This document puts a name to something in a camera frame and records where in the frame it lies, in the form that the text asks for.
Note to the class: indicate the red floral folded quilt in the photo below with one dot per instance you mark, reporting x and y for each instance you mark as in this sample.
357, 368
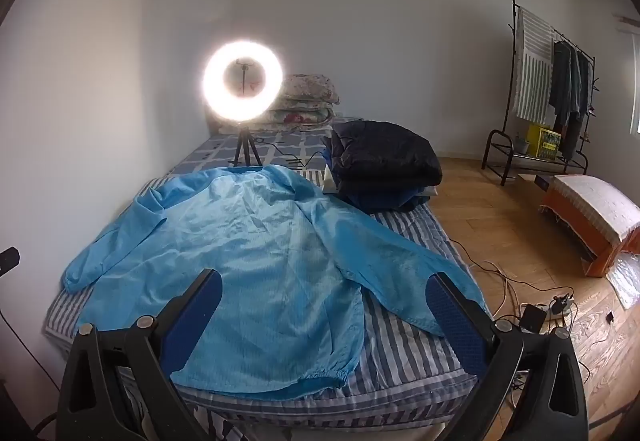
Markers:
305, 116

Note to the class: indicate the dark hanging clothes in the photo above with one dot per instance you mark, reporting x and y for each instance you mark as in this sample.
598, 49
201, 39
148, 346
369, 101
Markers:
567, 86

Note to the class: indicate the small grey pot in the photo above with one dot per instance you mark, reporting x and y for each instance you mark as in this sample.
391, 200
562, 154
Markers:
522, 145

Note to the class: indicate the blue white striped blanket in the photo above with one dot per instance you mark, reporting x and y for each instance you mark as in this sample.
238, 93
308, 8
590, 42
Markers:
410, 361

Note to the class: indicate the black tripod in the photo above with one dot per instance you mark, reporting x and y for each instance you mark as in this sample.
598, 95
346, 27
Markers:
243, 135

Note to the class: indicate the blue folded garment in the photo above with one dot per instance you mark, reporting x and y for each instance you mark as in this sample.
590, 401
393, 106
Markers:
370, 202

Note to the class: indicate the cream folded garment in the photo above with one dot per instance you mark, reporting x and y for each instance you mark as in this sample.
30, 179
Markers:
330, 181

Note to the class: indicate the yellow box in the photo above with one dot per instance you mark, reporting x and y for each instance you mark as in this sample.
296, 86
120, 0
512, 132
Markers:
545, 141

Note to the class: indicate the white power strip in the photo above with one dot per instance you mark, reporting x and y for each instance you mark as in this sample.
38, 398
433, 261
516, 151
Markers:
559, 312

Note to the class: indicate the pale floral folded quilt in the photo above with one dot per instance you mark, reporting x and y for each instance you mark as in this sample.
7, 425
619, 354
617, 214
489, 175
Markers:
310, 88

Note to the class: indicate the black power adapter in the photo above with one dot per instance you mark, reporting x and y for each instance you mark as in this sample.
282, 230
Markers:
531, 318

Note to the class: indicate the light blue work coat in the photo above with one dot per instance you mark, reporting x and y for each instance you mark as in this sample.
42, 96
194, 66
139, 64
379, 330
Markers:
280, 271

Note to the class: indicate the black folded puffer jacket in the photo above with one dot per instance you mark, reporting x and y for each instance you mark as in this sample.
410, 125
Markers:
385, 151

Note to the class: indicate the blue patterned bed sheet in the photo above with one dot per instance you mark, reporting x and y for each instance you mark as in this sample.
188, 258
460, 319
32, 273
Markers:
210, 156

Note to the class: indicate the bubble wrap sheet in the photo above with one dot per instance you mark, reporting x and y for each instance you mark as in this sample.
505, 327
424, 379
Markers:
627, 281

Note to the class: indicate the bright window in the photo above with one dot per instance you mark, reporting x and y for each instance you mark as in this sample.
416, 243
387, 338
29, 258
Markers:
636, 86

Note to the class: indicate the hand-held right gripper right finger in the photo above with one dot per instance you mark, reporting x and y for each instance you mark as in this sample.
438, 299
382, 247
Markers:
450, 316

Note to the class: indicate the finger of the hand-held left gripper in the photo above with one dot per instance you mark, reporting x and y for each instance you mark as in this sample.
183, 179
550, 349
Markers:
7, 261

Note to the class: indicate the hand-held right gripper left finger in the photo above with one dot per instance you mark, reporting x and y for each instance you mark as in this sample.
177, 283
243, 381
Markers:
200, 308

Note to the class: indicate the white cloth cover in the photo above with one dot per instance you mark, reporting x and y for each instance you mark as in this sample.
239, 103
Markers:
595, 201

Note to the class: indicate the striped hanging towel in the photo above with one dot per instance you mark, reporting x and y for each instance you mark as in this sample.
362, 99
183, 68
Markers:
532, 66

